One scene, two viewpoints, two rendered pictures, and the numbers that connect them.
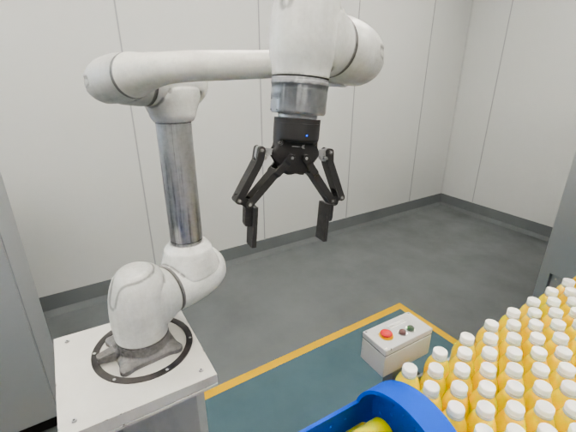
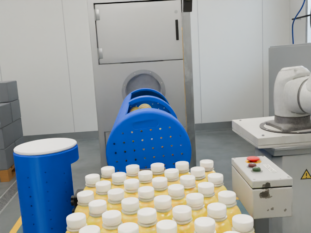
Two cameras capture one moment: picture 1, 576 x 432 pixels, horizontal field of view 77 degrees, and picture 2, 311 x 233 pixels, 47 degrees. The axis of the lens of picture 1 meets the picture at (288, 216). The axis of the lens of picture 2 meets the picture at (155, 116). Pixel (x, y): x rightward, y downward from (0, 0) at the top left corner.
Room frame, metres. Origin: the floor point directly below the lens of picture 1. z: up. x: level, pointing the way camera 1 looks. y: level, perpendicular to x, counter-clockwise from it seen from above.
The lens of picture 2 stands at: (1.11, -1.28, 1.41)
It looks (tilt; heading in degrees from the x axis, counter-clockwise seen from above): 10 degrees down; 119
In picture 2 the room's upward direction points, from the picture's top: 3 degrees counter-clockwise
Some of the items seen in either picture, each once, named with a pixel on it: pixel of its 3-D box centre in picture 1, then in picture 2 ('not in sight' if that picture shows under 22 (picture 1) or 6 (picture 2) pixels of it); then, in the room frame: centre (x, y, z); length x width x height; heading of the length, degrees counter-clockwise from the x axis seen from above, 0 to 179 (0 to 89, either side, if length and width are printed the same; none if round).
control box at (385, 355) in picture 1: (396, 342); (259, 184); (0.91, -0.34, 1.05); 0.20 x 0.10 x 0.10; 120
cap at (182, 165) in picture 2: (431, 387); (182, 165); (0.69, -0.37, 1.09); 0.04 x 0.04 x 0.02
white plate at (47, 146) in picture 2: not in sight; (46, 145); (-0.10, -0.12, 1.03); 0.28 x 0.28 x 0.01
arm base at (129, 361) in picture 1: (136, 341); (289, 119); (0.88, 0.46, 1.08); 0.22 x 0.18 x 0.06; 129
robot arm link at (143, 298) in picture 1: (141, 299); (294, 90); (0.90, 0.43, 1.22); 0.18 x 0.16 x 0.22; 144
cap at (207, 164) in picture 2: (410, 369); (206, 163); (0.76, -0.33, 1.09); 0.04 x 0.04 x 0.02
